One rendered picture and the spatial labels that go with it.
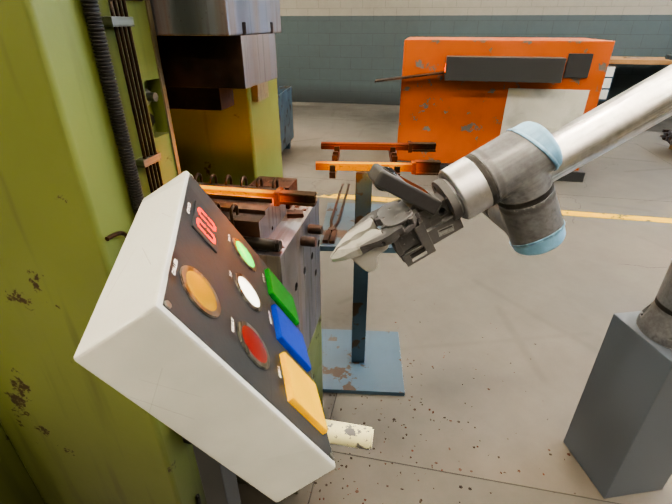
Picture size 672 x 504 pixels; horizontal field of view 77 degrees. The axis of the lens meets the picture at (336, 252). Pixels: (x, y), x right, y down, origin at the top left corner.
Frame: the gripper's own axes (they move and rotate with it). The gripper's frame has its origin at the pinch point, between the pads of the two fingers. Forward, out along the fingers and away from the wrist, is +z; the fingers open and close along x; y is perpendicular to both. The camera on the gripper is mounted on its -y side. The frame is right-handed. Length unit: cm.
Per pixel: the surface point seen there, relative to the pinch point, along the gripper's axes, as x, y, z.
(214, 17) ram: 29.8, -36.0, -2.2
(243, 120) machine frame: 72, -12, 7
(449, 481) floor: 21, 115, 11
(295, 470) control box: -29.0, 3.2, 14.0
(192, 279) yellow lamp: -22.1, -18.6, 11.0
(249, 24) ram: 38, -32, -7
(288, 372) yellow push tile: -22.0, -2.8, 10.3
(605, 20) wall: 606, 246, -529
